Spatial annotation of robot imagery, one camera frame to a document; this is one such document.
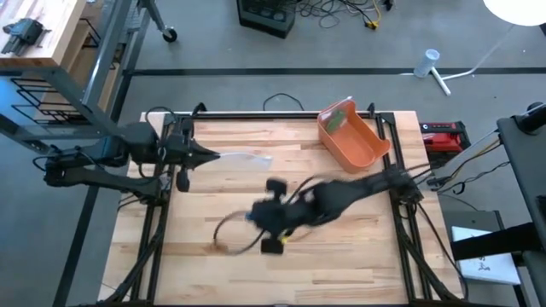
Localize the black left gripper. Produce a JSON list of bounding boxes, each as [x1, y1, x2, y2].
[[164, 118, 223, 193]]

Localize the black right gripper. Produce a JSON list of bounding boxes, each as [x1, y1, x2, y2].
[[249, 177, 319, 256]]

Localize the clear plastic zip bag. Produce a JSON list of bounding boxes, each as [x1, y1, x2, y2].
[[215, 151, 274, 172], [318, 96, 356, 134]]

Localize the orange plastic bin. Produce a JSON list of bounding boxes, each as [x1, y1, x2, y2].
[[317, 99, 392, 175]]

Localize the black computer case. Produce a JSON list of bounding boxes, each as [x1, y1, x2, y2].
[[236, 0, 298, 40]]

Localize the black crate with red tool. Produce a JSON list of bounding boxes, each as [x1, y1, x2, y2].
[[419, 120, 472, 170]]

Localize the grey flat case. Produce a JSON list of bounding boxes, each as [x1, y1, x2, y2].
[[441, 209, 504, 234]]

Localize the white lamp stand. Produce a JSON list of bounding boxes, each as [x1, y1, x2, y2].
[[398, 23, 520, 97]]

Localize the white plastic bottle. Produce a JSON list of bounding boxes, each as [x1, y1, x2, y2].
[[412, 48, 441, 79]]

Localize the white box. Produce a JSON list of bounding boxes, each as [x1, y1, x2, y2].
[[450, 225, 522, 286]]

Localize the black device on workbench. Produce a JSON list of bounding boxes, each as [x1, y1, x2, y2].
[[1, 17, 52, 56]]

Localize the black desk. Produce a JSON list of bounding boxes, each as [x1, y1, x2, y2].
[[450, 101, 546, 307]]

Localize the white round lamp shade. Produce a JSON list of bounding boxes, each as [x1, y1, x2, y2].
[[482, 0, 546, 27]]

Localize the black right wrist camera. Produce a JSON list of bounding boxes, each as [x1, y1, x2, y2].
[[255, 200, 302, 234]]

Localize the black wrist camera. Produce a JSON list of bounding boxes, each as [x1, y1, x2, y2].
[[255, 200, 302, 234], [123, 122, 160, 164]]

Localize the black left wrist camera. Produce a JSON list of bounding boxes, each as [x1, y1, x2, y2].
[[123, 122, 160, 164]]

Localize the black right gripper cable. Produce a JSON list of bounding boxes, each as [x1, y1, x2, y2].
[[212, 211, 268, 256]]

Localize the thin black cable loop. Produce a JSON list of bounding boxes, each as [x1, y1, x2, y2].
[[262, 92, 305, 113]]

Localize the black wire rack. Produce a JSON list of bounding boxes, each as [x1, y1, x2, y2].
[[10, 76, 93, 127]]

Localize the black and yellow wire bundle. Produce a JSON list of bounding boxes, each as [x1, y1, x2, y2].
[[426, 136, 511, 197]]

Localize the wooden workbench with grey frame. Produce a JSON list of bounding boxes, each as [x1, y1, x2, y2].
[[0, 0, 150, 154]]

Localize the tangled floor cables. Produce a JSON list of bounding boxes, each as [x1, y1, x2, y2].
[[296, 0, 396, 31]]

